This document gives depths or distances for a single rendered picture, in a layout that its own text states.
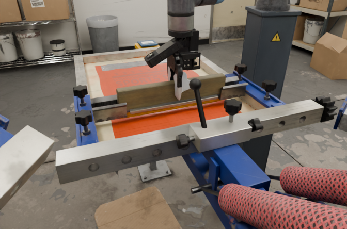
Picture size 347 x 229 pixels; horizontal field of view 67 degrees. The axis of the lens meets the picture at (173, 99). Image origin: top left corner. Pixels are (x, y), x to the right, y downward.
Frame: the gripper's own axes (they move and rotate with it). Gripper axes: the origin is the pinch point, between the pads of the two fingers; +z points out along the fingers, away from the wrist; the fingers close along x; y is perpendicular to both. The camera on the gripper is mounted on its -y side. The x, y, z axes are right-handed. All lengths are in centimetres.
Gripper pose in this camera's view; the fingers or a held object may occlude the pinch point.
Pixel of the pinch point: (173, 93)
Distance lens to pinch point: 84.7
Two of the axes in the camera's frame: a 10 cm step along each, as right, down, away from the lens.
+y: 9.4, -1.6, 3.0
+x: -3.4, -4.3, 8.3
